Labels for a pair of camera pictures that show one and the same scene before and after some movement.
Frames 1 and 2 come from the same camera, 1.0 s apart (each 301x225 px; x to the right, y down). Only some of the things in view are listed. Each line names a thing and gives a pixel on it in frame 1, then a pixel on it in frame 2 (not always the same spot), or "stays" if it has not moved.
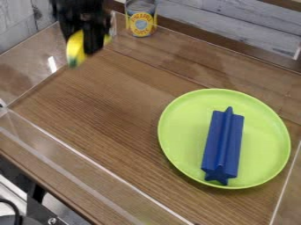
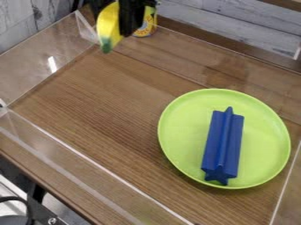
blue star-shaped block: (222, 148) stays
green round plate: (266, 136) stays
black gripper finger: (93, 35) -> (131, 15)
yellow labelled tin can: (140, 18) stays
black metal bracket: (35, 209) stays
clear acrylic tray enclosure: (79, 127) stays
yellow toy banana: (75, 47) -> (108, 26)
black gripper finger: (68, 29) -> (96, 6)
